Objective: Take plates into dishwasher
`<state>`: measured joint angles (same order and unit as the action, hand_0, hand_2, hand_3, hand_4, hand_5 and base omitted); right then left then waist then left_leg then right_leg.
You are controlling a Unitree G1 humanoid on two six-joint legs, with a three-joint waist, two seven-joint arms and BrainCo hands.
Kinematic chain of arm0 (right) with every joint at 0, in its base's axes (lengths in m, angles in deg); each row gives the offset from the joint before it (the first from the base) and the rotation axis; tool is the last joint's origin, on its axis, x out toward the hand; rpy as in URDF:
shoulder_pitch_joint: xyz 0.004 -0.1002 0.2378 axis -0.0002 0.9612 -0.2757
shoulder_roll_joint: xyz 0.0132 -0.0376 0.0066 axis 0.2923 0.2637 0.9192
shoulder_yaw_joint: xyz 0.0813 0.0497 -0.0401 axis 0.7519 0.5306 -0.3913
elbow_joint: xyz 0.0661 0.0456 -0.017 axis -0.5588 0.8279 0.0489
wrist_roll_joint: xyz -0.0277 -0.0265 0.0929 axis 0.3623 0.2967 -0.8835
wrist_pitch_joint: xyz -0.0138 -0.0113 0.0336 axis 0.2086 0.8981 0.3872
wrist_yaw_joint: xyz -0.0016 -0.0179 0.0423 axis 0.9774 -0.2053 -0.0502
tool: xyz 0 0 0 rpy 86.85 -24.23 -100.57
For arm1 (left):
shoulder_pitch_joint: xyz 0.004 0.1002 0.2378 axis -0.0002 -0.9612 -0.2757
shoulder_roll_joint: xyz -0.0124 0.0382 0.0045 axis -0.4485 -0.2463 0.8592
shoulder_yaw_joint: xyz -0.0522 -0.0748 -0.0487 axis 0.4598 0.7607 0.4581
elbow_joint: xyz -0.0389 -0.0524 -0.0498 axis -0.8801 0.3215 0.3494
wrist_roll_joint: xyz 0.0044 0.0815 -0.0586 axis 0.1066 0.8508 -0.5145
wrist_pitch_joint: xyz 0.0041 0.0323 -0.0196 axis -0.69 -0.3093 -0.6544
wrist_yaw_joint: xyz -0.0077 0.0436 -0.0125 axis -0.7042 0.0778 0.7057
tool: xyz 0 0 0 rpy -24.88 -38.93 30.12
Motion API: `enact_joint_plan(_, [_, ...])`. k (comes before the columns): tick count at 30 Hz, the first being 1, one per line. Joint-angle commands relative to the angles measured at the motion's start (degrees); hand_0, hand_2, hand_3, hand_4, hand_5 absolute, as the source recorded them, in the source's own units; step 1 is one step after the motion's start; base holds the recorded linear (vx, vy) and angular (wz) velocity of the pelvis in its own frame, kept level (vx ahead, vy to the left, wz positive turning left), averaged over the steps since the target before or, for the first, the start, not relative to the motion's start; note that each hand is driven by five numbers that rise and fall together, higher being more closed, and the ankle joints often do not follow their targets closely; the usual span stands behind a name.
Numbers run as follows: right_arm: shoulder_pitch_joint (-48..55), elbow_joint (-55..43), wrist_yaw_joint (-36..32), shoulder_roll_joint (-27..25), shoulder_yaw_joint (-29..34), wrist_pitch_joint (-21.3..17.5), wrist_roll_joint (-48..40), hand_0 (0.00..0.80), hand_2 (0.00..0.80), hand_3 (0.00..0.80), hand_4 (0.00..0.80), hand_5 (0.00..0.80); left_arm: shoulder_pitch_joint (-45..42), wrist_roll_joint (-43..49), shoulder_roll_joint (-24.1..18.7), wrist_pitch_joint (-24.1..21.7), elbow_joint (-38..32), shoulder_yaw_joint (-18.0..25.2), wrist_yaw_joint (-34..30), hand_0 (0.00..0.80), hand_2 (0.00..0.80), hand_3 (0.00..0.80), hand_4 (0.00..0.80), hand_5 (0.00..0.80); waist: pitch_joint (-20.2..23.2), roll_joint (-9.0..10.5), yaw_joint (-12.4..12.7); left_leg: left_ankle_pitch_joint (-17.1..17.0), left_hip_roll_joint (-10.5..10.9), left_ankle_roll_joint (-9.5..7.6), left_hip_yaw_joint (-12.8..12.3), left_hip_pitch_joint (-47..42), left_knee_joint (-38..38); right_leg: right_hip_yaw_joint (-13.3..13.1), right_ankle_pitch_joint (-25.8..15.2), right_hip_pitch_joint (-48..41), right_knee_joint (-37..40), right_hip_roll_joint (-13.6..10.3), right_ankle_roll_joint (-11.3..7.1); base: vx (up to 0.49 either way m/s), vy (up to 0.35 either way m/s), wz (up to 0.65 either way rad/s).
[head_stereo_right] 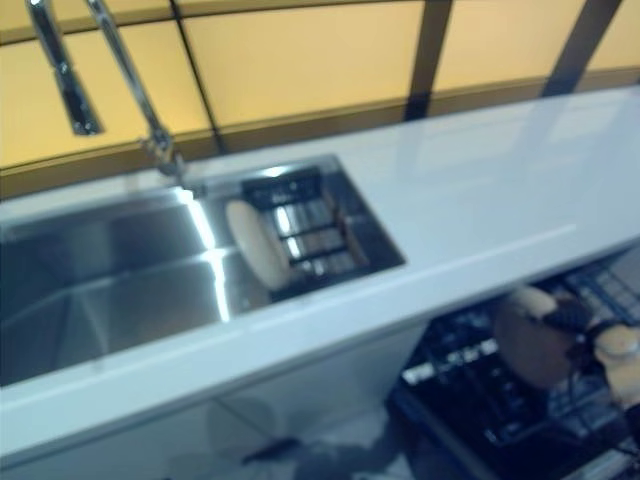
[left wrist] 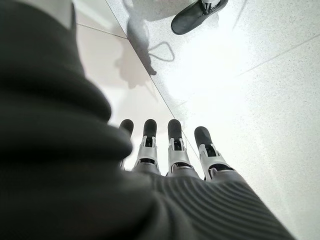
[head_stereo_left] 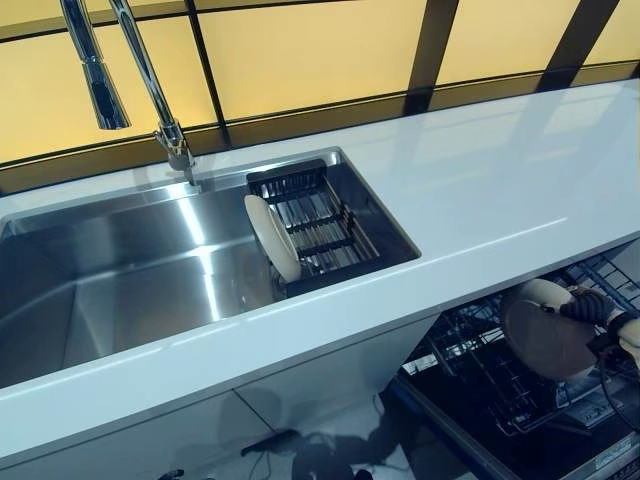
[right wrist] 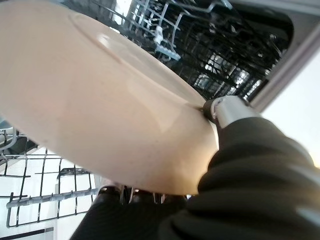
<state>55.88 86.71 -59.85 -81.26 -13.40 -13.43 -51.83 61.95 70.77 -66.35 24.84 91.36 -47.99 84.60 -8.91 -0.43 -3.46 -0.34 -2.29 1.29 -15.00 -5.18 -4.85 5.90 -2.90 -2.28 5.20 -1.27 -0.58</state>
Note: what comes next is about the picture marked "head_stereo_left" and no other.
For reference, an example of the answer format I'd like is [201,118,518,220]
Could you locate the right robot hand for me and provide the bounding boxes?
[558,285,626,330]

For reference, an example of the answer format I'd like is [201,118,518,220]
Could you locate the black dish drying rack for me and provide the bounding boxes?
[246,157,382,296]

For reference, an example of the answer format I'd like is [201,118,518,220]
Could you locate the white cabinet door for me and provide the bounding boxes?
[0,387,274,480]
[234,312,441,436]

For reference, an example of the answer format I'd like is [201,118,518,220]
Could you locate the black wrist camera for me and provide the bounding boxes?
[587,333,621,357]

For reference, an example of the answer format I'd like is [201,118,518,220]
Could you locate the black wire lower dishwasher rack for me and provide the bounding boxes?
[414,294,640,436]

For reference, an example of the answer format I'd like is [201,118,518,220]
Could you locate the stainless steel sink basin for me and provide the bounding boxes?
[0,145,422,374]

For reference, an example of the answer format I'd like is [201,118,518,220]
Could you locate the black wire upper dishwasher rack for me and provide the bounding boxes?
[562,252,640,314]

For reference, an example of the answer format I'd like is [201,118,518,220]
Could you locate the chrome gooseneck kitchen faucet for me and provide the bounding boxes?
[59,0,204,189]

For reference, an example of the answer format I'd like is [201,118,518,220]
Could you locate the black wire dishwasher rack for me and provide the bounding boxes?
[562,252,640,314]
[414,294,640,436]

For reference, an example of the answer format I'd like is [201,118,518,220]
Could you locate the cream ceramic plate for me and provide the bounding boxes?
[501,278,599,380]
[243,193,303,282]

